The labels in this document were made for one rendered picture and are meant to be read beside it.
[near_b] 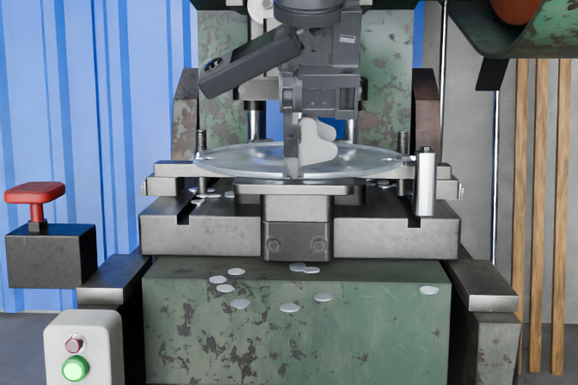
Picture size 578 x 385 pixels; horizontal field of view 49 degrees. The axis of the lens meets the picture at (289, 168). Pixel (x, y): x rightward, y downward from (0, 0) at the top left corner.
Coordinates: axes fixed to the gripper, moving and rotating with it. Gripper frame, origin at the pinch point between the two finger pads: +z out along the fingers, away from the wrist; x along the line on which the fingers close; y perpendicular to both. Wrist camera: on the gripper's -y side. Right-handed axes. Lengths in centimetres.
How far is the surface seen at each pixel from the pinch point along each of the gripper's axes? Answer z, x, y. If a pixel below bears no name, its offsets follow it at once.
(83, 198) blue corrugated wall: 92, 114, -73
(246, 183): 0.6, -2.1, -4.8
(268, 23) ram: -8.8, 22.0, -3.0
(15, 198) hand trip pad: 4.7, 0.3, -33.2
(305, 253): 16.1, 3.0, 2.1
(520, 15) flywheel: -6.2, 31.4, 34.6
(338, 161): 5.9, 10.0, 6.5
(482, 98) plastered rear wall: 60, 127, 62
